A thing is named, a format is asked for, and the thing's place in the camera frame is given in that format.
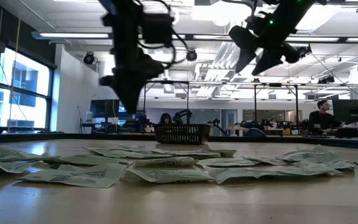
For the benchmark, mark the person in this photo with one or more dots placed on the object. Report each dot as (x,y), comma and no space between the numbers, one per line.
(322,119)
(165,119)

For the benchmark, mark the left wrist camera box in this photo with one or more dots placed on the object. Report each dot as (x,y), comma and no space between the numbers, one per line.
(157,29)

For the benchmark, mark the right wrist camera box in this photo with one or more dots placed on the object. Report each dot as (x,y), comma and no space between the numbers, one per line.
(264,23)

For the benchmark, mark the round black ceiling camera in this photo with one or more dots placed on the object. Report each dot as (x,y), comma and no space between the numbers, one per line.
(89,58)
(191,55)

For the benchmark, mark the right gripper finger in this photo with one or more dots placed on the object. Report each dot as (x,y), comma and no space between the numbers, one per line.
(270,60)
(244,40)

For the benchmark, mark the black aluminium table frame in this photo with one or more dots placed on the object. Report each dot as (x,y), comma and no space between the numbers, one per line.
(73,137)

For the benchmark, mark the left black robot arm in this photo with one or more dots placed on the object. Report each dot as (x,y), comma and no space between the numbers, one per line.
(123,6)

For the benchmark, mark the blue rounded chair back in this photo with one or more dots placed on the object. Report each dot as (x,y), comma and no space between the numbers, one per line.
(256,133)

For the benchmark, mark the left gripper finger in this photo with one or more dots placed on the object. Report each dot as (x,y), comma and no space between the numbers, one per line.
(137,91)
(124,93)

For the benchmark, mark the black ceiling mounted camera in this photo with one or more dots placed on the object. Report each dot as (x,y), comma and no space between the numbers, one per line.
(325,80)
(303,51)

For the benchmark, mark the black background robot arm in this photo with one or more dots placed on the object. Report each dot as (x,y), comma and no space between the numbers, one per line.
(183,112)

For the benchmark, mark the black slotted plastic basket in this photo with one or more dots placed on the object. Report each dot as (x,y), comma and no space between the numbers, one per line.
(182,134)

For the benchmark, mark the black metal rig frame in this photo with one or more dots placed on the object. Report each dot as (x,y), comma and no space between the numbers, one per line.
(275,84)

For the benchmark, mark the scattered white paper packets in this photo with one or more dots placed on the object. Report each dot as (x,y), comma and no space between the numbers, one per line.
(73,178)

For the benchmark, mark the black computer monitor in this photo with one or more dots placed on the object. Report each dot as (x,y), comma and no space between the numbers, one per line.
(104,108)
(351,110)

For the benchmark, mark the large glass window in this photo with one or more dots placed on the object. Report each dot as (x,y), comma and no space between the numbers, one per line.
(26,77)

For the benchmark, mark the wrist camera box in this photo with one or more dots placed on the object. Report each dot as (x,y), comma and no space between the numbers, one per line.
(157,29)
(264,23)

